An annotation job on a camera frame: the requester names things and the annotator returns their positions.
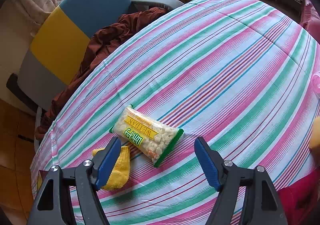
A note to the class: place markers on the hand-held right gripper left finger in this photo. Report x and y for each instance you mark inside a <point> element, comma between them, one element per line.
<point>110,162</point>

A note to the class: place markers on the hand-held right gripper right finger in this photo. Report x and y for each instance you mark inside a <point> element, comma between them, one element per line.
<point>207,165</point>

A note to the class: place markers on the yellow knitted sock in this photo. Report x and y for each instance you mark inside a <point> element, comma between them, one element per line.
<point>121,172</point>

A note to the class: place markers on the yellow green snack packet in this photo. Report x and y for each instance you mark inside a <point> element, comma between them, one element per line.
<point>147,135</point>

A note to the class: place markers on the red garment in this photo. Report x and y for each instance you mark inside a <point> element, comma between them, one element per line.
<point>300,202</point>

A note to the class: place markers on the black rolled mat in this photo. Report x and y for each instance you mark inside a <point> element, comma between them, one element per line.
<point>18,90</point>

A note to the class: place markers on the brown red blanket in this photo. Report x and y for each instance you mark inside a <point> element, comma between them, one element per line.
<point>105,40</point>

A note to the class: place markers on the grey yellow blue headboard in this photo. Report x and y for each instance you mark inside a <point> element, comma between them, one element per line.
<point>62,40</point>

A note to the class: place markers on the pink patterned garment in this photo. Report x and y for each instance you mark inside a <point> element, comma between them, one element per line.
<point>311,20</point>

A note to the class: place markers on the grey bed rail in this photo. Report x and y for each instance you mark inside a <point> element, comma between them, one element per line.
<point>160,2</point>

